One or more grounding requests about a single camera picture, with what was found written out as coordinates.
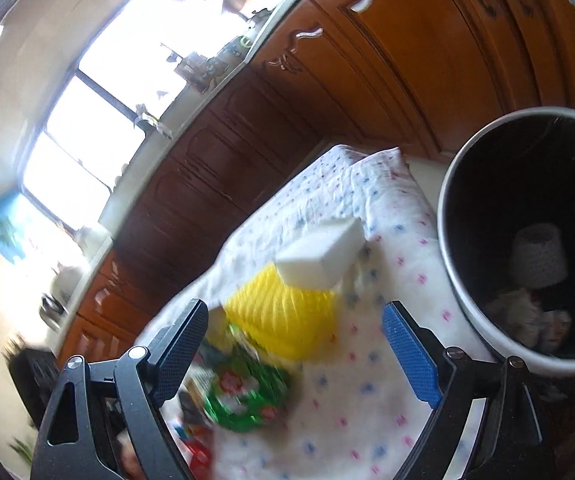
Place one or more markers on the white toilet paper roll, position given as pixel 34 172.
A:
pixel 540 255

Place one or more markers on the blue wall poster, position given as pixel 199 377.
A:
pixel 0 227

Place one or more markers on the red snack packet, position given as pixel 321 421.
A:
pixel 197 460

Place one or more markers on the kitchen window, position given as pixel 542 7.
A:
pixel 92 125

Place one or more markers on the wooden kitchen cabinets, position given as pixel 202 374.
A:
pixel 392 85

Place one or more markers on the green snack packet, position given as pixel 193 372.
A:
pixel 247 390

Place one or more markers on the crumpled white tissue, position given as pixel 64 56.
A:
pixel 515 317

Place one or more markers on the light kitchen countertop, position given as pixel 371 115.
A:
pixel 122 195

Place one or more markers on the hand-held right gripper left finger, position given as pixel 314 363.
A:
pixel 177 352

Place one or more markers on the black object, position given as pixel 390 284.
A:
pixel 35 385

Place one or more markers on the white round trash bin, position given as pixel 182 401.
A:
pixel 557 366

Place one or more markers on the white dotted cloth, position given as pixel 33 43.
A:
pixel 367 410

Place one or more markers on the yellow ribbed cup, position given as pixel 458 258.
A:
pixel 277 316

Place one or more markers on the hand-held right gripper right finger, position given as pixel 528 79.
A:
pixel 410 355

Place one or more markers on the white milk carton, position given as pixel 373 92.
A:
pixel 317 255

